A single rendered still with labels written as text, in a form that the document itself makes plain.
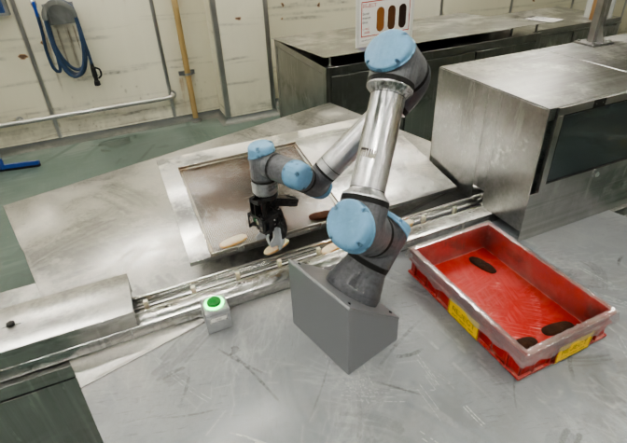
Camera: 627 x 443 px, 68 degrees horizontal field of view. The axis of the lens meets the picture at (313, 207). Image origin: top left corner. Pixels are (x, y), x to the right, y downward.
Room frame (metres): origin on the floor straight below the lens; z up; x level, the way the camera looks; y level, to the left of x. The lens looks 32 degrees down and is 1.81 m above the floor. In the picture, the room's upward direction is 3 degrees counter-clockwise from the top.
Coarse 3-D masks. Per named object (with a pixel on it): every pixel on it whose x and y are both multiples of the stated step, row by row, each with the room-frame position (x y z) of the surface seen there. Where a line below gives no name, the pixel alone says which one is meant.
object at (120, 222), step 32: (256, 128) 2.40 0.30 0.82; (288, 128) 2.38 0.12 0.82; (64, 192) 1.77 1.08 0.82; (96, 192) 1.76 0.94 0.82; (128, 192) 1.75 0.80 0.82; (160, 192) 1.73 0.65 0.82; (32, 224) 1.53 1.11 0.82; (64, 224) 1.52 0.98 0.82; (96, 224) 1.51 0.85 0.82; (128, 224) 1.50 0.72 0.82; (160, 224) 1.49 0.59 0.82; (32, 256) 1.31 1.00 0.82; (64, 256) 1.31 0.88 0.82; (96, 256) 1.30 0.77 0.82; (128, 256) 1.29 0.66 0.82; (160, 256) 1.28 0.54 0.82; (256, 256) 1.26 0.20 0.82; (64, 288) 1.14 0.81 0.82; (160, 288) 1.12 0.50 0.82; (192, 320) 0.97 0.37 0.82; (96, 352) 0.87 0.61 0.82; (128, 352) 0.87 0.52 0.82
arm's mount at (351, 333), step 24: (288, 264) 0.94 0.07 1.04; (312, 288) 0.87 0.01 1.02; (336, 288) 0.87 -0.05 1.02; (312, 312) 0.87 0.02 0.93; (336, 312) 0.79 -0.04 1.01; (360, 312) 0.78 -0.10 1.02; (384, 312) 0.85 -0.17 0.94; (312, 336) 0.88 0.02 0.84; (336, 336) 0.79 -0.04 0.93; (360, 336) 0.78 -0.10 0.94; (384, 336) 0.84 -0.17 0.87; (336, 360) 0.80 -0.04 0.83; (360, 360) 0.78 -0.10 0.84
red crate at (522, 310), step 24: (456, 264) 1.17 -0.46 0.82; (504, 264) 1.16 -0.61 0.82; (432, 288) 1.04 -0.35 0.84; (480, 288) 1.05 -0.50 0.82; (504, 288) 1.04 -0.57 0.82; (528, 288) 1.04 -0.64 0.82; (504, 312) 0.95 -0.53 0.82; (528, 312) 0.94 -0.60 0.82; (552, 312) 0.94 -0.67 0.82; (480, 336) 0.85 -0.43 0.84; (528, 336) 0.86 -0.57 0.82; (552, 336) 0.85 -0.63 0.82; (600, 336) 0.84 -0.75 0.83; (504, 360) 0.77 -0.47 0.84; (552, 360) 0.77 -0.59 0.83
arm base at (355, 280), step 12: (348, 264) 0.91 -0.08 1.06; (360, 264) 0.90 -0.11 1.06; (372, 264) 0.89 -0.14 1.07; (336, 276) 0.90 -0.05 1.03; (348, 276) 0.88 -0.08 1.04; (360, 276) 0.88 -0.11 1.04; (372, 276) 0.88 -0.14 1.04; (384, 276) 0.90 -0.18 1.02; (348, 288) 0.86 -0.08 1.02; (360, 288) 0.86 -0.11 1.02; (372, 288) 0.86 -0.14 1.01; (360, 300) 0.84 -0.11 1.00; (372, 300) 0.85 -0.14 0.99
